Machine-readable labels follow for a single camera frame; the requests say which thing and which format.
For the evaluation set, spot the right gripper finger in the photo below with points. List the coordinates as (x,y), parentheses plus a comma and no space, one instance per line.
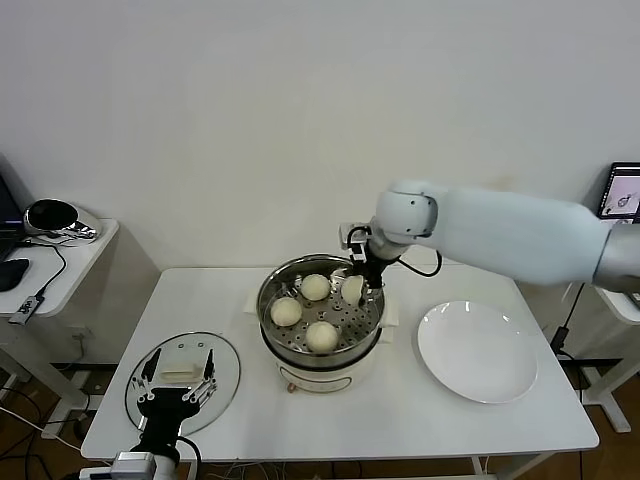
(371,294)
(341,275)

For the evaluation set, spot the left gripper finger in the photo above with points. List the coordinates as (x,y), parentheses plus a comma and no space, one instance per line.
(209,370)
(149,370)

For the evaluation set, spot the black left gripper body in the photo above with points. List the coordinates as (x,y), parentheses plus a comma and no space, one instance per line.
(167,407)

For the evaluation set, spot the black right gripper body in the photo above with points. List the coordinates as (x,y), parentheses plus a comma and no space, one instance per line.
(374,267)

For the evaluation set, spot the white steamed baozi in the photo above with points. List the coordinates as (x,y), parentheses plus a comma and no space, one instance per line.
(352,290)
(286,311)
(316,287)
(321,336)

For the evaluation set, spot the round glass pot lid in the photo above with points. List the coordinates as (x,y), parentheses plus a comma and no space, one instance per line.
(225,360)

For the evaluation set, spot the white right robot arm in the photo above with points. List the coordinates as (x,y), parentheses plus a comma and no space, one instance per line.
(500,230)

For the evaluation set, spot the steel perforated steamer basket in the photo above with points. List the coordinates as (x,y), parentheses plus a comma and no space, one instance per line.
(360,330)

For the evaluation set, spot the steel steamer pot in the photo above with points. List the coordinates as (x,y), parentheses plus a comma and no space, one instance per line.
(320,375)

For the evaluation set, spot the white round plate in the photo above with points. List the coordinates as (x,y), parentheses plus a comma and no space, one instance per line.
(475,350)

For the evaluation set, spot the white side table with headset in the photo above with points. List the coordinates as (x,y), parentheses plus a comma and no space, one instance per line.
(75,260)

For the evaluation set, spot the grey usb hub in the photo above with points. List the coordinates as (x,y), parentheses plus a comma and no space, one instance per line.
(27,307)

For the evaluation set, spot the black computer mouse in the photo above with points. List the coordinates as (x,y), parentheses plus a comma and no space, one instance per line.
(12,275)

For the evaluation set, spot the chrome headset with black visor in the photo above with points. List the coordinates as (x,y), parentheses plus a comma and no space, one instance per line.
(50,215)

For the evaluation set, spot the dark monitor screen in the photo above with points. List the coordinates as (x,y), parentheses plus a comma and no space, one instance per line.
(7,235)

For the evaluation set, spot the grey open laptop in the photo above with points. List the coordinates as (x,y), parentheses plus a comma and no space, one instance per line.
(622,192)

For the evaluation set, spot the white side table with label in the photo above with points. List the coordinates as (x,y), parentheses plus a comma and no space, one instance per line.
(612,410)

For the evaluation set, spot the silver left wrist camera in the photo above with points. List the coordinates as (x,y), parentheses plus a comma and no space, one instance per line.
(132,462)

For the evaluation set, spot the white wall socket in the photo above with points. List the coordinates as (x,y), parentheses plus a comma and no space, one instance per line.
(77,331)

